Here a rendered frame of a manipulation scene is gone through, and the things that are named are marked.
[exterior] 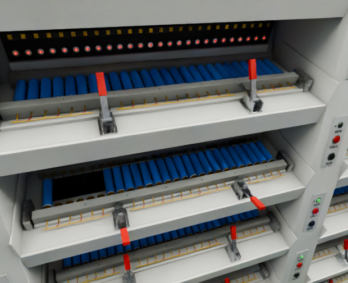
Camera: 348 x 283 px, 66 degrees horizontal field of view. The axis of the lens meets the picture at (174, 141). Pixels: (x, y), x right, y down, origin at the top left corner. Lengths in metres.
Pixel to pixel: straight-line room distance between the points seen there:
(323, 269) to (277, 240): 0.29
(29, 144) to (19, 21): 0.17
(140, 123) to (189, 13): 0.18
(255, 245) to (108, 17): 0.65
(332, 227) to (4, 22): 0.89
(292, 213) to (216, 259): 0.23
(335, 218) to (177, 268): 0.50
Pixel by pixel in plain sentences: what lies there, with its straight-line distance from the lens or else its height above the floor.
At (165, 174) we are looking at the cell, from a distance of 0.60.
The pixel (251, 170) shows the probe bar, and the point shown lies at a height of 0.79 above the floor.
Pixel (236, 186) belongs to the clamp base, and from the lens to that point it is 0.62.
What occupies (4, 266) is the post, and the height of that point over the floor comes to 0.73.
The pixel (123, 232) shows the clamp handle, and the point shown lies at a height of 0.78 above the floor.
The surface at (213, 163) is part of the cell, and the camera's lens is 0.64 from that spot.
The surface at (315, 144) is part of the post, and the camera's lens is 0.65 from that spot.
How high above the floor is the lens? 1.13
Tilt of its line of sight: 27 degrees down
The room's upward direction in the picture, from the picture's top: 1 degrees counter-clockwise
